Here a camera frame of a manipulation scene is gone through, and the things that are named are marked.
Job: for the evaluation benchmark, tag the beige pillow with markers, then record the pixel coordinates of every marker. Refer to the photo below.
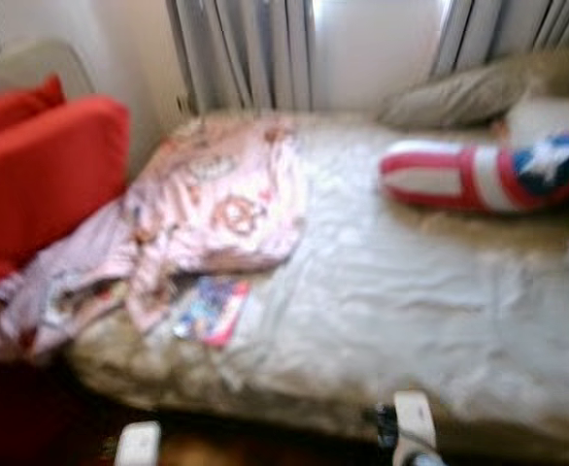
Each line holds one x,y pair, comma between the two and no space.
469,97

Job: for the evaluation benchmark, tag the Captain America shield pillow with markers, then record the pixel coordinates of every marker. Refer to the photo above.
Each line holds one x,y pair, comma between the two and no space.
479,175

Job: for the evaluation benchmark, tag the white pillow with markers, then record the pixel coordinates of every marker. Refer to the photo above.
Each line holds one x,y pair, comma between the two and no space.
552,116

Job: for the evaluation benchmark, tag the red fabric cushion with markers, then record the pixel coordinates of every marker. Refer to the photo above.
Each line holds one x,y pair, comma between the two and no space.
47,184
13,107

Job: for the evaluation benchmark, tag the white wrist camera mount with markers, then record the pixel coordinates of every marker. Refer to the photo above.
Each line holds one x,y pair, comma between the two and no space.
416,419
137,445

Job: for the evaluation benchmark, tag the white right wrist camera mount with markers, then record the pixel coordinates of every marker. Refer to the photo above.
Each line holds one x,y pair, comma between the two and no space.
416,419

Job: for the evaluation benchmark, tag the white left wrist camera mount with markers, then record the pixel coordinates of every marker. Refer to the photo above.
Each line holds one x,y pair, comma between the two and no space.
137,445

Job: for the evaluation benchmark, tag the beige floral bed sheet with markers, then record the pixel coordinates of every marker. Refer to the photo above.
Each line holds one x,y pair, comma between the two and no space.
411,311

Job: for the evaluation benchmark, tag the grey striped curtain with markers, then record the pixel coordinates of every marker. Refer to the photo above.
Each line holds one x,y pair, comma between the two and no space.
518,34
241,53

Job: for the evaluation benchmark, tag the colourful booklet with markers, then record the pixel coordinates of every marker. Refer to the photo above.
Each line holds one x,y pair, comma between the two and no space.
212,311

